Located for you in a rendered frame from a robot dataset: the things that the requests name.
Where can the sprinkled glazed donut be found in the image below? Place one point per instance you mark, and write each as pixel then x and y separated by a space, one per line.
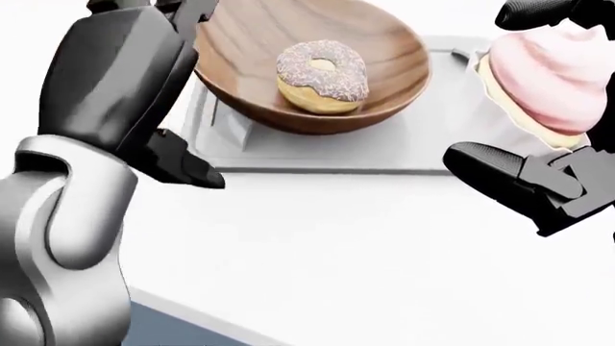
pixel 321 77

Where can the pink frosted cupcake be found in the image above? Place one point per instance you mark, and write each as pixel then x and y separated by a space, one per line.
pixel 543 83

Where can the brown wooden bowl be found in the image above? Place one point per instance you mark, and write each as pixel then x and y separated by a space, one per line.
pixel 331 72

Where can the white rectangular tray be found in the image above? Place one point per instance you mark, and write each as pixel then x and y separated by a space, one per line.
pixel 346 151

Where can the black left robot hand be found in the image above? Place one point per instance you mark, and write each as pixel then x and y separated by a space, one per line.
pixel 115 83

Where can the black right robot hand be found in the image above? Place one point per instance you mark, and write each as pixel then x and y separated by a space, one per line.
pixel 552 180

